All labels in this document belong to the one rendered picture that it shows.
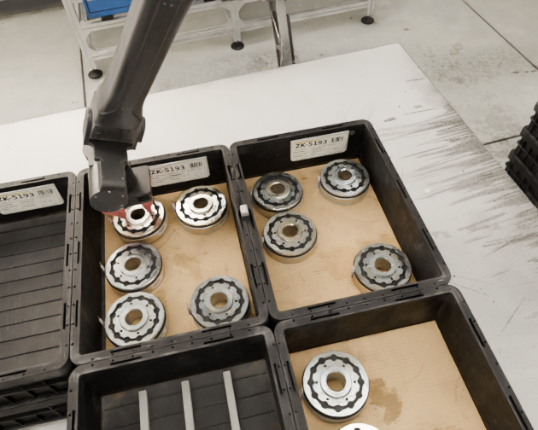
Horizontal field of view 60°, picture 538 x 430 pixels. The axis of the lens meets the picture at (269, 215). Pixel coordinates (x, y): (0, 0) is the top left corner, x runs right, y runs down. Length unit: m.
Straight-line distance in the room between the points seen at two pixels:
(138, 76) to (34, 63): 2.57
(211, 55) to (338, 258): 2.14
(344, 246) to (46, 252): 0.59
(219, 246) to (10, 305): 0.39
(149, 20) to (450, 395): 0.68
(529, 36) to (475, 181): 2.10
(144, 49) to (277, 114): 0.83
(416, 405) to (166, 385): 0.40
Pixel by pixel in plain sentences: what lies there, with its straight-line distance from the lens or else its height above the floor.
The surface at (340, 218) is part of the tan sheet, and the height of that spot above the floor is 0.83.
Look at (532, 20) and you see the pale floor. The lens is 3.46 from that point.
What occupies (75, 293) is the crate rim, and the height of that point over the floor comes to 0.93.
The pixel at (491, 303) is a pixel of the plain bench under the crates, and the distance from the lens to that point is 1.08.
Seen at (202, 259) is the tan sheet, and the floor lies 0.83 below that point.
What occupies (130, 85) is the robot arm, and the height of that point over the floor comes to 1.23.
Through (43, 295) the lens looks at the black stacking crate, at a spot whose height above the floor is 0.83.
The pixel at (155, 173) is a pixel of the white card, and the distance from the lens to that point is 0.97.
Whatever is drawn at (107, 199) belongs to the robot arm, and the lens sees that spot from 0.76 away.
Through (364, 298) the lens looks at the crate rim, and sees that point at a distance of 0.75.
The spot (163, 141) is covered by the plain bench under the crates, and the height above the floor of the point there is 0.70.
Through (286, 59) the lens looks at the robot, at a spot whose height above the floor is 0.64.
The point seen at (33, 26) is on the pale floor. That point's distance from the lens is 3.53.
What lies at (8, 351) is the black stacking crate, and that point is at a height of 0.83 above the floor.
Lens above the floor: 1.59
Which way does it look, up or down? 53 degrees down
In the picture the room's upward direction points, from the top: 3 degrees counter-clockwise
